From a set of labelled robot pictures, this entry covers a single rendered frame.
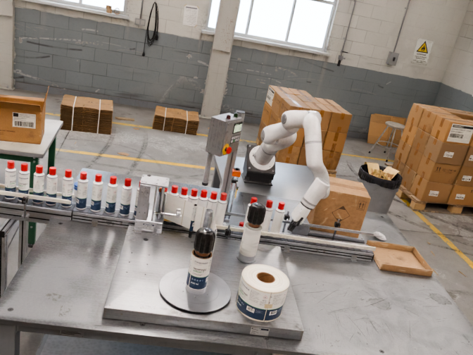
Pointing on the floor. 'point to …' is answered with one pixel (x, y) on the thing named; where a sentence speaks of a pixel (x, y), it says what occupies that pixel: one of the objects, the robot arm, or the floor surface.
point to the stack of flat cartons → (86, 114)
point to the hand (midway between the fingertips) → (291, 227)
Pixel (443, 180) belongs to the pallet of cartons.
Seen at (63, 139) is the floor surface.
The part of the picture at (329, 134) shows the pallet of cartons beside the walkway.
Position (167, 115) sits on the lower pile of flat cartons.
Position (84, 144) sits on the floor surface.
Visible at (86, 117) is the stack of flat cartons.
